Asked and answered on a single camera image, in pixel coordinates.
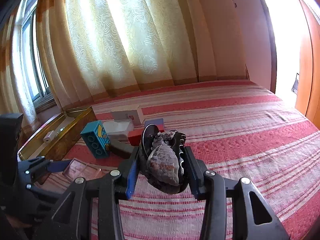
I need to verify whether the white power adapter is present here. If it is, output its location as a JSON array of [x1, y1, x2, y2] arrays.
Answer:
[[43, 131, 57, 144]]

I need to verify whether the dark brown wooden bar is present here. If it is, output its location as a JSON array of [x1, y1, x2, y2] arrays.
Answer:
[[109, 140, 135, 159]]

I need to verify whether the teal toy brick block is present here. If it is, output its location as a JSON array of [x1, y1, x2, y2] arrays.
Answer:
[[80, 120, 110, 159]]

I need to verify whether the clear plastic box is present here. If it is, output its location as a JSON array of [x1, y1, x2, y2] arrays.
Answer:
[[103, 119, 134, 141]]

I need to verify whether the red toy block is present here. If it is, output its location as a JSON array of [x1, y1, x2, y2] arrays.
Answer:
[[128, 129, 144, 146]]

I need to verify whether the grey patterned hair clip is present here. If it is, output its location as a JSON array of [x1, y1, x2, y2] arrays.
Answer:
[[139, 125, 188, 194]]

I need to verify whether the white cardboard box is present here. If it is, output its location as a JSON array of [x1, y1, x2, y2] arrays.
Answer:
[[111, 105, 145, 125]]

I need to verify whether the purple cube block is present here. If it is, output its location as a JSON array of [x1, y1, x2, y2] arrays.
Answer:
[[144, 118, 164, 132]]

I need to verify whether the gold metal tin tray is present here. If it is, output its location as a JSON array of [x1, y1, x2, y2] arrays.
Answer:
[[18, 107, 97, 161]]

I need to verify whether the left side curtain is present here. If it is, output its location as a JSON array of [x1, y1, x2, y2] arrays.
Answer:
[[1, 10, 40, 135]]

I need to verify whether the pink striped bedspread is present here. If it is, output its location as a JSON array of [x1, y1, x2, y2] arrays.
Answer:
[[37, 80, 320, 240]]

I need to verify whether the orange wooden door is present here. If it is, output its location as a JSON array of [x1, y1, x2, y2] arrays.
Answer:
[[296, 0, 319, 127]]

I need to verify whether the cream patterned curtain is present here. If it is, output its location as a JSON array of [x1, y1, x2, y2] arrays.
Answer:
[[35, 0, 218, 110]]

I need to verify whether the window frame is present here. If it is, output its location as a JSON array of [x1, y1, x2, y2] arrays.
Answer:
[[16, 0, 56, 113]]

